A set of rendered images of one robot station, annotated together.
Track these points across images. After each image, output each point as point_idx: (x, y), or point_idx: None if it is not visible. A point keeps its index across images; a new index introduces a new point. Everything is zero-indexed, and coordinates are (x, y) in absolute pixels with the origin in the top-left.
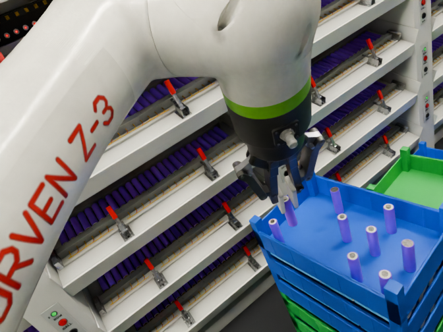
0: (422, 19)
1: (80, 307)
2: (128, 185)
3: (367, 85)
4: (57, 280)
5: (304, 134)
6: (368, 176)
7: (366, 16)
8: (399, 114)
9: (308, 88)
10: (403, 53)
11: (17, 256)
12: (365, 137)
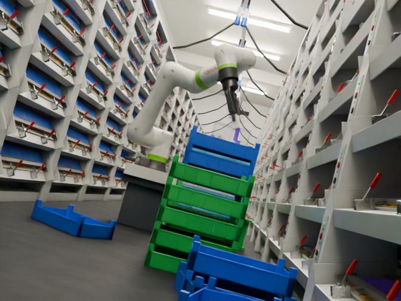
0: (351, 114)
1: (283, 182)
2: None
3: (325, 160)
4: (287, 164)
5: (223, 85)
6: (296, 262)
7: (341, 96)
8: (319, 220)
9: (218, 69)
10: (338, 146)
11: (209, 70)
12: (308, 211)
